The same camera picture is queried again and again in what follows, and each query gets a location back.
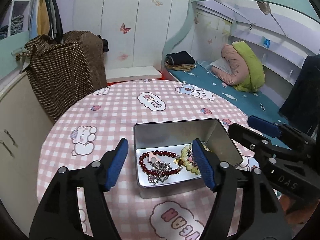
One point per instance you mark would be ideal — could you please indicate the lilac open shelf unit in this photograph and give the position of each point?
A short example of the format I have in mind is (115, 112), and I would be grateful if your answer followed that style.
(16, 18)

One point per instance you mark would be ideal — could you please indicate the white board on stool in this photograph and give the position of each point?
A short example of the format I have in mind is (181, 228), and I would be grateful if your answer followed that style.
(133, 73)

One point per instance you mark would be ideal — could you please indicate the pink pillow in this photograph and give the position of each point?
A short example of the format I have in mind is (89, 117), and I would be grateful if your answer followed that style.
(239, 68)

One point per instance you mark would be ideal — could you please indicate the brown dotted fabric cover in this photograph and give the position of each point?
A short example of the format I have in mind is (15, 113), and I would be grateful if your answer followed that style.
(63, 73)

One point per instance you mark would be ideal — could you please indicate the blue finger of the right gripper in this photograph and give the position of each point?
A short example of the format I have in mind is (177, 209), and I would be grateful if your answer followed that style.
(247, 137)
(263, 124)

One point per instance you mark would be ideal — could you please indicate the folded black clothes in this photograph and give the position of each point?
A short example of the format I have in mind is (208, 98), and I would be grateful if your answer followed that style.
(179, 58)

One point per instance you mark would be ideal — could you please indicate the person's right hand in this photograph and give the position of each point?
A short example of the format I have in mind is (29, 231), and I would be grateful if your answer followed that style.
(297, 213)

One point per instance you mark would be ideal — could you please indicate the green blanket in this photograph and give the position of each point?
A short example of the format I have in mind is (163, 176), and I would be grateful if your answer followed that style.
(256, 75)

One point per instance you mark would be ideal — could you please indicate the silver metal tin box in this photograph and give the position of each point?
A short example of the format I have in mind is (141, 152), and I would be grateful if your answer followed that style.
(162, 150)

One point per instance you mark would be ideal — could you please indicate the teal drawer cabinet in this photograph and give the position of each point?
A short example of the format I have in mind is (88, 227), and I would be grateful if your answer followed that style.
(10, 47)

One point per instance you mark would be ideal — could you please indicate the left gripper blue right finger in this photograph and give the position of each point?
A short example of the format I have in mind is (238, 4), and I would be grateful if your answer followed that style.
(224, 180)

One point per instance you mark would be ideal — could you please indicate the white wardrobe doors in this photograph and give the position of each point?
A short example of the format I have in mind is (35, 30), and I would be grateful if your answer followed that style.
(136, 30)

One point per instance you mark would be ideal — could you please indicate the hanging clothes row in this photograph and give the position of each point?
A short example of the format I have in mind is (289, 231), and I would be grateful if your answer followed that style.
(44, 19)

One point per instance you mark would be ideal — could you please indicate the black garment behind cover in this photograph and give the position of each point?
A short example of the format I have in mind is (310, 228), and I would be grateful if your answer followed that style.
(105, 44)

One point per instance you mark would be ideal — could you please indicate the folded tan clothes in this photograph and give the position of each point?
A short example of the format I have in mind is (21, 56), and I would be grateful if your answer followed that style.
(181, 67)

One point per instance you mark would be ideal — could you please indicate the beige lower cabinet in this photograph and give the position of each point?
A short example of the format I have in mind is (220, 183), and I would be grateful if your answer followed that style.
(24, 127)

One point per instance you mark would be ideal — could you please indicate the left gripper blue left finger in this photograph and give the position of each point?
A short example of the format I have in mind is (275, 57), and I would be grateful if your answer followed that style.
(97, 179)

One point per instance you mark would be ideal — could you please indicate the pink checkered bear tablecloth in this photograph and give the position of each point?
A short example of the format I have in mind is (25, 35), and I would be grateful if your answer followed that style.
(151, 115)

